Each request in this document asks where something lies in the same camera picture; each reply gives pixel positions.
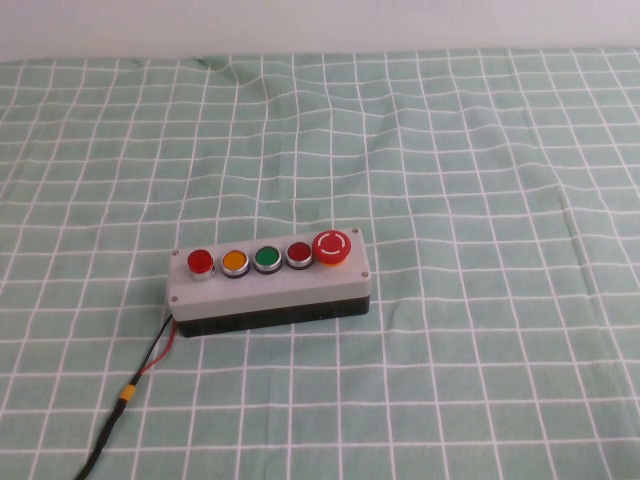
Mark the red emergency stop mushroom button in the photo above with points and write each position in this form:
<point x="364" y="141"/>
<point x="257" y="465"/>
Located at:
<point x="331" y="245"/>

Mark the flat red push button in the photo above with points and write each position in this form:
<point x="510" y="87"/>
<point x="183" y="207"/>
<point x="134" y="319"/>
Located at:
<point x="299" y="254"/>

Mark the green push button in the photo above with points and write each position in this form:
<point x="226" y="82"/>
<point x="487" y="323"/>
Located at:
<point x="267" y="258"/>

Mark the yellow push button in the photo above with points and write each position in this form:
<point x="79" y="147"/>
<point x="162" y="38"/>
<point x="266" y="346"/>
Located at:
<point x="234" y="262"/>

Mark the red indicator lamp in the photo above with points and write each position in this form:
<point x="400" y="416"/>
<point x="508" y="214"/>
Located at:
<point x="200" y="262"/>

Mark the green white checked tablecloth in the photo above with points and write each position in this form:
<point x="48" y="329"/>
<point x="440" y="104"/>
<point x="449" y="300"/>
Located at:
<point x="450" y="200"/>

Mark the grey black button switch box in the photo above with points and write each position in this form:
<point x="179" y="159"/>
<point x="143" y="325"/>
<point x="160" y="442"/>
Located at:
<point x="280" y="295"/>

